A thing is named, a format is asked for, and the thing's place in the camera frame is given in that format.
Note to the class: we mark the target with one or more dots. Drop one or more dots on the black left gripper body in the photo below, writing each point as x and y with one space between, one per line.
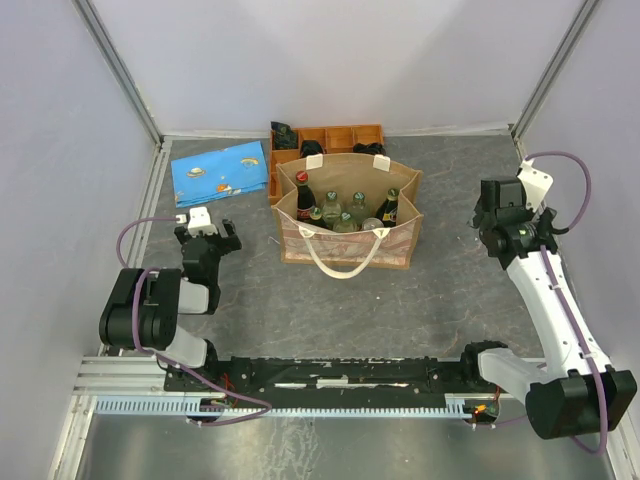
218 246

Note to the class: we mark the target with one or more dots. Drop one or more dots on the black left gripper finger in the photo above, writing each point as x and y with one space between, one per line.
181 233
230 237

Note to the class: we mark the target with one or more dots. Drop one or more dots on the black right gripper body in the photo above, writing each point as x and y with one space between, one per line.
478 214

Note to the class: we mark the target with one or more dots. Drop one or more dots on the clear glass bottle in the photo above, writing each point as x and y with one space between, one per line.
345 223
331 209
358 208

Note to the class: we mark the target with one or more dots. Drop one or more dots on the burlap canvas tote bag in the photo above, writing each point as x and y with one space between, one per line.
345 255

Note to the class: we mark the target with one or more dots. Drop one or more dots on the dark green yellow-label bottle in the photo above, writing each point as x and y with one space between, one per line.
387 212

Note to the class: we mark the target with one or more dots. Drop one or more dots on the red beverage can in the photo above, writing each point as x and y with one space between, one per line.
371 224

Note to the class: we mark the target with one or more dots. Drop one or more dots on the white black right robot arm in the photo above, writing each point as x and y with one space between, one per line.
577 391

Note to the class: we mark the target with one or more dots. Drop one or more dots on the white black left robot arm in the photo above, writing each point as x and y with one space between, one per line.
142 312

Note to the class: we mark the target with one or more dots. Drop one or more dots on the blue patterned cloth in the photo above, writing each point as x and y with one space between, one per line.
209 176

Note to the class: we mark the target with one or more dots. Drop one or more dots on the red cap cola bottle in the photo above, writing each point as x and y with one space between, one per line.
306 199

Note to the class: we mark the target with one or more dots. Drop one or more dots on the small green glass bottle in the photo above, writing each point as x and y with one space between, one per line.
316 218

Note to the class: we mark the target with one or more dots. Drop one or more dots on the clear glass bottle front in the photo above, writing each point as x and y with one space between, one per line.
345 223

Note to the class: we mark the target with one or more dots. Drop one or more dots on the dark patterned packet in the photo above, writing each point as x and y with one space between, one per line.
284 137

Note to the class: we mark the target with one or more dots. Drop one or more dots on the orange wooden compartment tray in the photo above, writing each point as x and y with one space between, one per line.
331 139

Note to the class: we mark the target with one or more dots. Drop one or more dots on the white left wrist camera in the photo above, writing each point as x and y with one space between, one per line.
197 222

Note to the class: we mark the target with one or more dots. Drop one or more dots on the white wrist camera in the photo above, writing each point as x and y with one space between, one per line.
536 184
197 222

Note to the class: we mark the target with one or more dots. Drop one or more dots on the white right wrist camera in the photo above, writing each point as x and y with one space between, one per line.
536 184

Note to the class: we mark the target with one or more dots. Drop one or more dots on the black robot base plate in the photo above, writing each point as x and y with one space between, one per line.
332 384

